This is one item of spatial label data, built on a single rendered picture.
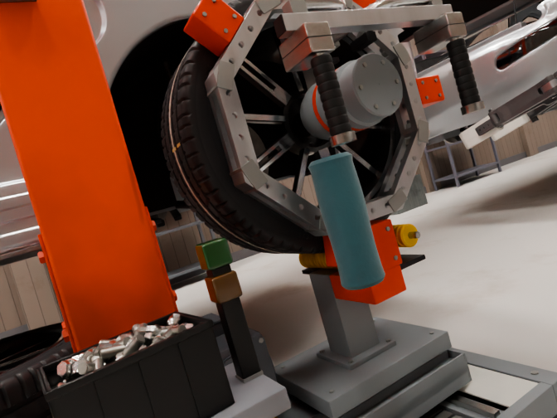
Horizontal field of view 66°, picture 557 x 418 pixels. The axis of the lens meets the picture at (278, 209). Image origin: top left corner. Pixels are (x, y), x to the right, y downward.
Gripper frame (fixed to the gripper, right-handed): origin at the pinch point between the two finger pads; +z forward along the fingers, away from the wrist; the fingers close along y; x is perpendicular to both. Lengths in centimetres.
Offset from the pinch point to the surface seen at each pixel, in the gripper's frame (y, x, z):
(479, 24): -345, -144, 147
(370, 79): 7.0, -19.7, 11.7
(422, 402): 1, 48, 47
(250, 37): 20.5, -39.3, 22.6
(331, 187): 20.1, -3.2, 20.5
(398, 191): -7.0, 0.2, 30.6
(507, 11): -343, -135, 121
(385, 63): 2.1, -22.1, 10.6
